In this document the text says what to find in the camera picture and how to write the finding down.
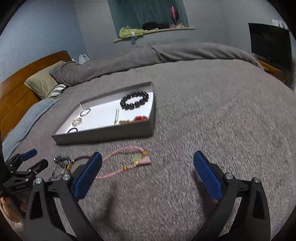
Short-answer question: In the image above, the thin silver bangle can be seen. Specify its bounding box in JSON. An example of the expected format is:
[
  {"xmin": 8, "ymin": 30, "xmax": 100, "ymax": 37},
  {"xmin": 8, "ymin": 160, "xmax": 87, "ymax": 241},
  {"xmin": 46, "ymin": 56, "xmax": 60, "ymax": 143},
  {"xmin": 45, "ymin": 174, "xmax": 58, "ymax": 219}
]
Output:
[{"xmin": 80, "ymin": 108, "xmax": 91, "ymax": 117}]

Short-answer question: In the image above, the large dark bead bracelet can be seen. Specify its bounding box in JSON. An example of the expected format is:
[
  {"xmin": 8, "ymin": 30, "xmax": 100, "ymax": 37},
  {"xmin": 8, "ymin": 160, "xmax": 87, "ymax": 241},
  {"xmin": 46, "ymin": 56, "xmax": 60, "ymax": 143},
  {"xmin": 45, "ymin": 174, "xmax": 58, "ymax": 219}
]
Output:
[{"xmin": 119, "ymin": 90, "xmax": 150, "ymax": 110}]

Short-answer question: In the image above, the red and gold hair ornament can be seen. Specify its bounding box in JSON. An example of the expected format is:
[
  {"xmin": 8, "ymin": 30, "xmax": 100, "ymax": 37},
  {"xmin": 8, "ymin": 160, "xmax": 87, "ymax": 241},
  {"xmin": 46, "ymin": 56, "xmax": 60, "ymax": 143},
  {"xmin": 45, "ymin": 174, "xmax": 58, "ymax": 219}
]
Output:
[{"xmin": 119, "ymin": 116, "xmax": 148, "ymax": 125}]

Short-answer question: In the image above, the person's left hand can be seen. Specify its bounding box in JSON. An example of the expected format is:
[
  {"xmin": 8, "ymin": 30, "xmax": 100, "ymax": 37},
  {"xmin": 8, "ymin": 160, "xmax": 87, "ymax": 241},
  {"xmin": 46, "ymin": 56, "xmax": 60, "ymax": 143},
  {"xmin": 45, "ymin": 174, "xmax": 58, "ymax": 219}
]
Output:
[{"xmin": 1, "ymin": 194, "xmax": 28, "ymax": 223}]

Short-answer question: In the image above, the light blue blanket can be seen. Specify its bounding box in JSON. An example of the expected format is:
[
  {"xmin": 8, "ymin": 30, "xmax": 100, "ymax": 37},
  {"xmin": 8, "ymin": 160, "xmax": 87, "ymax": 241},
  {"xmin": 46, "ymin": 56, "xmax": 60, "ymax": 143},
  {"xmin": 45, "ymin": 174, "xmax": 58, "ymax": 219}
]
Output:
[{"xmin": 3, "ymin": 98, "xmax": 59, "ymax": 162}]

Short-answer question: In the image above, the wooden headboard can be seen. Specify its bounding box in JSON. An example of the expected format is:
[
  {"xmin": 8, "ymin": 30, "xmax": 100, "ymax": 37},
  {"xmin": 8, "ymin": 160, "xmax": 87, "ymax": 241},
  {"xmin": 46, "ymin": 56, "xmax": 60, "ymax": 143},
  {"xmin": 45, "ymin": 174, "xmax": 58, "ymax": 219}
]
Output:
[{"xmin": 0, "ymin": 50, "xmax": 71, "ymax": 140}]

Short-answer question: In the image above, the olive green pillow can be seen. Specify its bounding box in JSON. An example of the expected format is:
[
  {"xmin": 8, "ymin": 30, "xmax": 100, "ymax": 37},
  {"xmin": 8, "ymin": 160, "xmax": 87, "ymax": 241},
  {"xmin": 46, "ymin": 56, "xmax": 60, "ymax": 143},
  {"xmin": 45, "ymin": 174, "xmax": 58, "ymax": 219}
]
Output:
[{"xmin": 24, "ymin": 61, "xmax": 66, "ymax": 99}]

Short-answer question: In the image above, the striped grey pillow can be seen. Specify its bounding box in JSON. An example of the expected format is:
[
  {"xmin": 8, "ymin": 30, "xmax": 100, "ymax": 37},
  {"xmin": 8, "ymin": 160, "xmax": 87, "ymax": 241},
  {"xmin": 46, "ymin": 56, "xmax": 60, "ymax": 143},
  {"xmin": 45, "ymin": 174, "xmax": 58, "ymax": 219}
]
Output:
[{"xmin": 47, "ymin": 84, "xmax": 67, "ymax": 98}]

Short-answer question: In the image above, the grey duvet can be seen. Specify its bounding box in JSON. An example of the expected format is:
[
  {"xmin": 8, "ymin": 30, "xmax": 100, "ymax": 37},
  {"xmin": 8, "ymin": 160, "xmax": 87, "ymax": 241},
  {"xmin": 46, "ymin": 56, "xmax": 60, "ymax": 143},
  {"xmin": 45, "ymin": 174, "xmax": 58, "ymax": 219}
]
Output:
[{"xmin": 50, "ymin": 42, "xmax": 263, "ymax": 86}]

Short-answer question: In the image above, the white plastic bag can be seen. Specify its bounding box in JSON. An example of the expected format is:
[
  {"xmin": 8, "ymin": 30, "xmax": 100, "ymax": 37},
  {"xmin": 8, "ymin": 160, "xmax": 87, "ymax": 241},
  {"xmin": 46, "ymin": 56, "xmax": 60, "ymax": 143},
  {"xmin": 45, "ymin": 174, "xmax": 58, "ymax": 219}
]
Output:
[{"xmin": 72, "ymin": 54, "xmax": 90, "ymax": 64}]

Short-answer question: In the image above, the grey shallow cardboard box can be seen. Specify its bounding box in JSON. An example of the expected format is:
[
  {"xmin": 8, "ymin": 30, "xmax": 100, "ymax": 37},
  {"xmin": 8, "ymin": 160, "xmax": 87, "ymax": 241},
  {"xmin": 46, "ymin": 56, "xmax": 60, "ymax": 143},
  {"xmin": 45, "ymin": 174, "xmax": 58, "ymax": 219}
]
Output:
[{"xmin": 52, "ymin": 82, "xmax": 156, "ymax": 145}]

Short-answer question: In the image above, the grey bed sheet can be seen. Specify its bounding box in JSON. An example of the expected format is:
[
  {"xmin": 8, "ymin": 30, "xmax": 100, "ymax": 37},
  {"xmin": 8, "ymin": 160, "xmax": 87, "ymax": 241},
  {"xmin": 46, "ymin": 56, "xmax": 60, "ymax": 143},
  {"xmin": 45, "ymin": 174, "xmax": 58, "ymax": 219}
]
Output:
[{"xmin": 17, "ymin": 60, "xmax": 295, "ymax": 240}]

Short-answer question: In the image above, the wooden tv stand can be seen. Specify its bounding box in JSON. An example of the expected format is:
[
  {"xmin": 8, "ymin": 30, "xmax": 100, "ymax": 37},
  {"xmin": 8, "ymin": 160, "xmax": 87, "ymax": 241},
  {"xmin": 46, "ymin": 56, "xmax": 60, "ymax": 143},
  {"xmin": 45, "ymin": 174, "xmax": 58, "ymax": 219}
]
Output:
[{"xmin": 257, "ymin": 58, "xmax": 287, "ymax": 83}]

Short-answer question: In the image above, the green folded cloth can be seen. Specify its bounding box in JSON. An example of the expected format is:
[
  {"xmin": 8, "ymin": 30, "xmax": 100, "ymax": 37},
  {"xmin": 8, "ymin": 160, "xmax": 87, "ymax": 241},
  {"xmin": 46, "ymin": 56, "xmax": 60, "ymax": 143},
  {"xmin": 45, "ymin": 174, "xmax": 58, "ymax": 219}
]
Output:
[{"xmin": 119, "ymin": 26, "xmax": 145, "ymax": 39}]

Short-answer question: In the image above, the black television screen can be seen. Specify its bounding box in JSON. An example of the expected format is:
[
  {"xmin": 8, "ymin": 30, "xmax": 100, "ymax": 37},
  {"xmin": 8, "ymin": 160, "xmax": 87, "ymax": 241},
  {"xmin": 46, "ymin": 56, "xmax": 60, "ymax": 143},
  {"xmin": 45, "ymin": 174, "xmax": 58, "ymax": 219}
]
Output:
[{"xmin": 248, "ymin": 23, "xmax": 292, "ymax": 71}]

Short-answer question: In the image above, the wooden window sill shelf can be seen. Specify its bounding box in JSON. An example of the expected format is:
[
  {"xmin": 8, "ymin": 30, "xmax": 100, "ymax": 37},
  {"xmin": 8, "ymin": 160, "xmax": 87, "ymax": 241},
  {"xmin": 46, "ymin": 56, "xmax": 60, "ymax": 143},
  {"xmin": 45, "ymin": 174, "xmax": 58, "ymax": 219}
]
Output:
[{"xmin": 113, "ymin": 27, "xmax": 196, "ymax": 43}]

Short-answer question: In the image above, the teal window curtain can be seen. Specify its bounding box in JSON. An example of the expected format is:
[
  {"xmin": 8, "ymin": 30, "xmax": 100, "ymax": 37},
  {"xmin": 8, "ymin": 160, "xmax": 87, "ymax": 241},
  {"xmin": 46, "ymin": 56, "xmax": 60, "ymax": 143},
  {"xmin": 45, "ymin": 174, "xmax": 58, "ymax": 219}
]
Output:
[{"xmin": 108, "ymin": 0, "xmax": 189, "ymax": 37}]

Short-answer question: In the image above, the black cloth on sill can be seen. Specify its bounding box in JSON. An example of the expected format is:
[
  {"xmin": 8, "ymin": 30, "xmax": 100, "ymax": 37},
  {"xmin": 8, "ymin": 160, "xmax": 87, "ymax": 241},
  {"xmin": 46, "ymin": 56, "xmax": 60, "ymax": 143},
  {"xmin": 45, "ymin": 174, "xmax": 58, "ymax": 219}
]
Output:
[{"xmin": 142, "ymin": 22, "xmax": 170, "ymax": 31}]

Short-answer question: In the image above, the blue metallic bead bracelet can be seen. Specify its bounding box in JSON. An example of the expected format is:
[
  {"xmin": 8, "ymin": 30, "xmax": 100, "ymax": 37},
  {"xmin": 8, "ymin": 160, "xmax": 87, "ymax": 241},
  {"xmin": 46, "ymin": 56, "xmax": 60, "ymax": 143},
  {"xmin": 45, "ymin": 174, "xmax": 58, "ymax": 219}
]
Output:
[{"xmin": 53, "ymin": 155, "xmax": 72, "ymax": 167}]

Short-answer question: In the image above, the small maroon bead bracelet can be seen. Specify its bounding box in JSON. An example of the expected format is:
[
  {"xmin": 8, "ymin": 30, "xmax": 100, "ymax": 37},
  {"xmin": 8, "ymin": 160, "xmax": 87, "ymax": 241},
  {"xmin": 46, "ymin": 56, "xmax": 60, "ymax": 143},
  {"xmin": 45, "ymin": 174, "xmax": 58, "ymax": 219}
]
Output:
[{"xmin": 67, "ymin": 155, "xmax": 91, "ymax": 174}]

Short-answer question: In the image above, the pink bead necklace with tassel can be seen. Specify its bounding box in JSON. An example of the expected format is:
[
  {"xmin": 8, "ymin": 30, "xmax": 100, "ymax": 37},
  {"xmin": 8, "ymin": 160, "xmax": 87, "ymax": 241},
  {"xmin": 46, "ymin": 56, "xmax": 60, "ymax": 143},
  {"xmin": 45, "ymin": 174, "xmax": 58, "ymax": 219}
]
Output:
[{"xmin": 94, "ymin": 146, "xmax": 152, "ymax": 181}]

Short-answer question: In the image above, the white wall socket strip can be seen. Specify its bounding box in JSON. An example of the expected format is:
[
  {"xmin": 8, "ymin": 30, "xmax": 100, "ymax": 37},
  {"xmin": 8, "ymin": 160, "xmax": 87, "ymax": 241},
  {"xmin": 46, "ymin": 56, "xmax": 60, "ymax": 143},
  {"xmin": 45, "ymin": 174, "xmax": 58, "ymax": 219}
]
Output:
[{"xmin": 272, "ymin": 19, "xmax": 288, "ymax": 30}]

